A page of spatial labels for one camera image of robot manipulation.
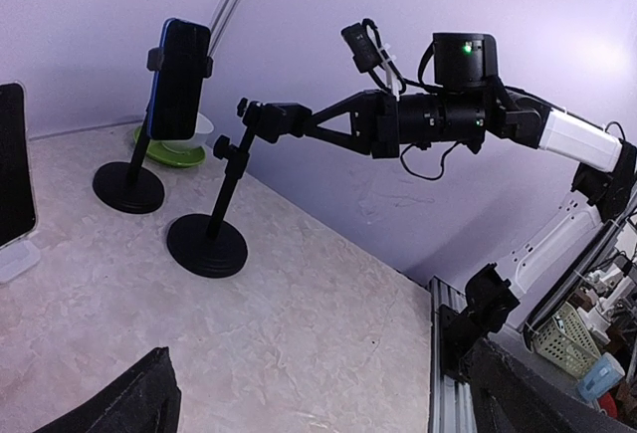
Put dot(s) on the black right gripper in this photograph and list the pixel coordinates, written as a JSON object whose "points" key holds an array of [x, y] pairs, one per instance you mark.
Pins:
{"points": [[373, 120]]}

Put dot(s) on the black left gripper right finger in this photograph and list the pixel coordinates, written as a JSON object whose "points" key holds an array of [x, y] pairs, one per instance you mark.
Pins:
{"points": [[507, 396]]}

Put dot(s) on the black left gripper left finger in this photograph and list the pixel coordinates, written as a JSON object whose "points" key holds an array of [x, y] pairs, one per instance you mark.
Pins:
{"points": [[145, 398]]}

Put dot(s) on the black round-base stand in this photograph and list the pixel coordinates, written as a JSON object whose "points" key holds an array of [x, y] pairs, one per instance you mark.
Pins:
{"points": [[127, 186], [207, 245]]}

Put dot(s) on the black phone blue edge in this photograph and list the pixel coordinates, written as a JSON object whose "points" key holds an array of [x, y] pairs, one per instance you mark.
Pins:
{"points": [[180, 64]]}

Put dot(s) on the black round-base stand front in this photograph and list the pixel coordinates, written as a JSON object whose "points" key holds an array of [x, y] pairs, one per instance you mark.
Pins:
{"points": [[127, 186]]}

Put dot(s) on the black phone silver edge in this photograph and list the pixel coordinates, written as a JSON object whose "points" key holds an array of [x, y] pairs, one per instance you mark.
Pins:
{"points": [[18, 210]]}

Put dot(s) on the white folding phone stand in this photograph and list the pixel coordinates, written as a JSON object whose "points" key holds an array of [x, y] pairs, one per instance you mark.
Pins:
{"points": [[17, 259]]}

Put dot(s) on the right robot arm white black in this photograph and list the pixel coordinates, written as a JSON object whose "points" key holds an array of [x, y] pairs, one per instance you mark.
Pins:
{"points": [[468, 100]]}

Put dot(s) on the cream plastic basket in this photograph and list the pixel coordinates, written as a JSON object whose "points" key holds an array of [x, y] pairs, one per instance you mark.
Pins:
{"points": [[563, 339]]}

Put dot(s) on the light blue cup background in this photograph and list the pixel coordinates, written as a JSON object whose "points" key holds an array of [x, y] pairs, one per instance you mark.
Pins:
{"points": [[605, 373]]}

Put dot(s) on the green bowl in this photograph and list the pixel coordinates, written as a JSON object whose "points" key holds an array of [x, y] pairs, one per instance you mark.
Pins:
{"points": [[179, 153]]}

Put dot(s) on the aluminium front rail frame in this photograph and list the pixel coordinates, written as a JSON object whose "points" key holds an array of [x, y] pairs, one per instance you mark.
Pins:
{"points": [[451, 408]]}

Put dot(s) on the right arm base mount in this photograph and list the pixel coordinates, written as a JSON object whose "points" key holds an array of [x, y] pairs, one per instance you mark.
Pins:
{"points": [[489, 301]]}

